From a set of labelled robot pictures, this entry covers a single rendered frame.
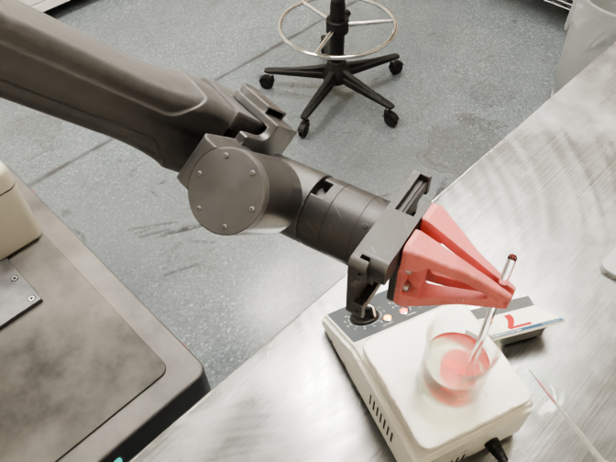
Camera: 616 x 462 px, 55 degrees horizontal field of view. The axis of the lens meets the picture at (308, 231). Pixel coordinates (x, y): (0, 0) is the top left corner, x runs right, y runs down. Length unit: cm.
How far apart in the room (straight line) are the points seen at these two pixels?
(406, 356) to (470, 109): 171
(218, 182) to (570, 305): 51
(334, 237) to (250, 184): 8
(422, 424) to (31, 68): 41
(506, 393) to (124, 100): 41
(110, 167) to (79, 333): 94
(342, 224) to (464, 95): 189
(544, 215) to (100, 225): 138
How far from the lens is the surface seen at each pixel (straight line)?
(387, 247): 39
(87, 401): 116
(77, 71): 38
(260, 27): 263
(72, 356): 121
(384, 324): 63
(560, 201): 88
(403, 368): 58
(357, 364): 61
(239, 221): 37
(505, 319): 72
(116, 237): 185
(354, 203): 42
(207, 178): 39
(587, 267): 82
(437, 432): 56
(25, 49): 37
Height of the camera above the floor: 135
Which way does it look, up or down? 50 degrees down
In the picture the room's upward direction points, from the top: 2 degrees counter-clockwise
